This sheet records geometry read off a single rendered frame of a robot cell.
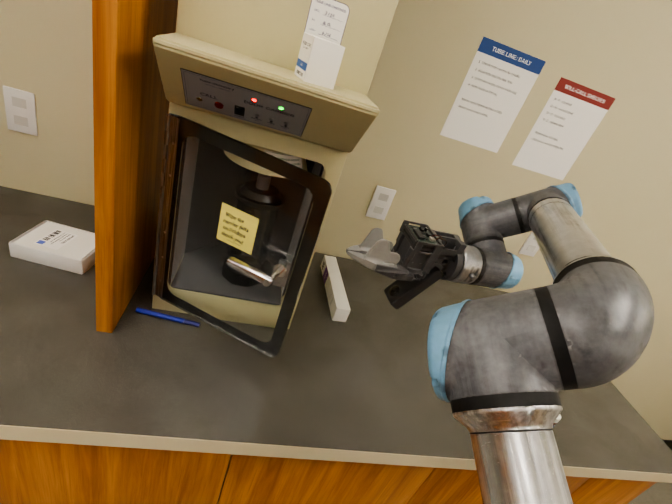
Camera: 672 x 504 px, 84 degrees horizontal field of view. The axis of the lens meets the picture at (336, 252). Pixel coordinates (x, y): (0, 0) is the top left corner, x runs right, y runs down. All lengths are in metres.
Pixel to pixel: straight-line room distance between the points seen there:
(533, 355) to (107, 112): 0.64
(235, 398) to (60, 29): 0.97
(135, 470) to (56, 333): 0.31
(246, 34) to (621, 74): 1.13
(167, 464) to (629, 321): 0.79
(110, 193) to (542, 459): 0.69
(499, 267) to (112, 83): 0.70
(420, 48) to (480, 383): 0.93
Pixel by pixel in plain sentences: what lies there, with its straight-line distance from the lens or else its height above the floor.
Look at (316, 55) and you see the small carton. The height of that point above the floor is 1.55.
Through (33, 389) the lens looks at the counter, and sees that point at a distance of 0.84.
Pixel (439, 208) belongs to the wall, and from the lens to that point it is 1.34.
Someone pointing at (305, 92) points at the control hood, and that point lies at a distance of 0.58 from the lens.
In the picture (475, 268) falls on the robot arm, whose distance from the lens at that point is 0.73.
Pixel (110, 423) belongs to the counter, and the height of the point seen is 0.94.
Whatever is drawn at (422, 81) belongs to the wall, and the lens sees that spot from 1.19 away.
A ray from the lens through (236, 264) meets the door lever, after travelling 0.66.
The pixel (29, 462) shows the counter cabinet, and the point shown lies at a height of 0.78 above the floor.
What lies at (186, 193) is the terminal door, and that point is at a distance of 0.74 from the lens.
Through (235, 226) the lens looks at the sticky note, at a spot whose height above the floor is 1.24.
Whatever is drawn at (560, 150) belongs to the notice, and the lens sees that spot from 1.46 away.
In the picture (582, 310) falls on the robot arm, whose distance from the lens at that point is 0.46.
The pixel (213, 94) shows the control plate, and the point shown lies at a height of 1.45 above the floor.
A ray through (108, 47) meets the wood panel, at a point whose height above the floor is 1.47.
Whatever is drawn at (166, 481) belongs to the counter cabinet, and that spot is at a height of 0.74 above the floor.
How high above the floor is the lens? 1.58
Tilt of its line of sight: 29 degrees down
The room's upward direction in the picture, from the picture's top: 20 degrees clockwise
